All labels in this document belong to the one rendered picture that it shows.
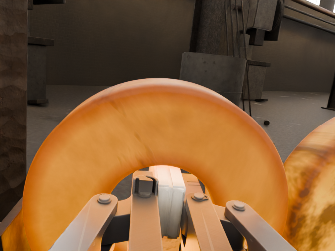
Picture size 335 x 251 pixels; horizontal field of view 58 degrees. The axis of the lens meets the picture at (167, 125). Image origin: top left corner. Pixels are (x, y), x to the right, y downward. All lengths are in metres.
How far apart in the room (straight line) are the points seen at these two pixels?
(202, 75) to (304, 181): 2.40
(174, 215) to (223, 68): 2.44
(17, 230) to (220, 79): 2.45
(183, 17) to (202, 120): 8.52
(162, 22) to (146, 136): 8.04
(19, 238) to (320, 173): 0.18
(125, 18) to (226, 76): 5.22
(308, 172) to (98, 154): 0.12
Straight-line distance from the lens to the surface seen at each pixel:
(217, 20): 4.28
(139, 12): 7.78
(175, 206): 0.16
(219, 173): 0.17
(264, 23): 8.00
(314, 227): 0.21
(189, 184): 0.17
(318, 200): 0.21
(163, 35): 8.22
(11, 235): 0.19
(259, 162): 0.18
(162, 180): 0.15
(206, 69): 2.57
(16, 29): 0.41
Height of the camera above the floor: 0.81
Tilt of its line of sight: 13 degrees down
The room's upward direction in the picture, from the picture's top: 6 degrees clockwise
